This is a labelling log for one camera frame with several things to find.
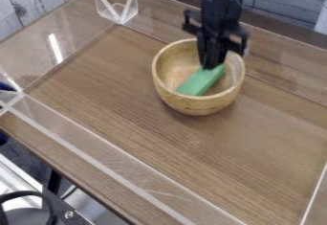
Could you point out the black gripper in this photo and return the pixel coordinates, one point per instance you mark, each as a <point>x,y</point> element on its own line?
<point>215,25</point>

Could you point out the light wooden bowl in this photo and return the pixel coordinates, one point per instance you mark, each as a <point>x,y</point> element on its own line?
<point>174,64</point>

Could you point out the green rectangular block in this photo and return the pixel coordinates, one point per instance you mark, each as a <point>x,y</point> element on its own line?
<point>201,81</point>

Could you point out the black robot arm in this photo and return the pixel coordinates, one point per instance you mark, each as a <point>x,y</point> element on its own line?
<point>215,25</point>

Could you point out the black metal table leg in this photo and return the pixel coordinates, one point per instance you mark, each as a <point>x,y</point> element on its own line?
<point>54,182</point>

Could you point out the clear acrylic corner bracket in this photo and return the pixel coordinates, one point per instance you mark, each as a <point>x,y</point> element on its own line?
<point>116,12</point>

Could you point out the clear acrylic front wall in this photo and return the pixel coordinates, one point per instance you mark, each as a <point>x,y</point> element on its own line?
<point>127,185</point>

